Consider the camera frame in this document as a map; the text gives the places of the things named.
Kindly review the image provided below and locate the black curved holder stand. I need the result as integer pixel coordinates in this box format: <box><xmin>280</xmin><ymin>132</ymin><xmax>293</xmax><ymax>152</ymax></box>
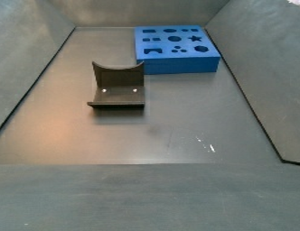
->
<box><xmin>87</xmin><ymin>62</ymin><xmax>145</xmax><ymax>108</ymax></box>

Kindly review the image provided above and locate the blue shape sorter box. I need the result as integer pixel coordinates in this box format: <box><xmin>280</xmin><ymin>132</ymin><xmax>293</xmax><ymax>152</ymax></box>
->
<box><xmin>134</xmin><ymin>25</ymin><xmax>220</xmax><ymax>75</ymax></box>

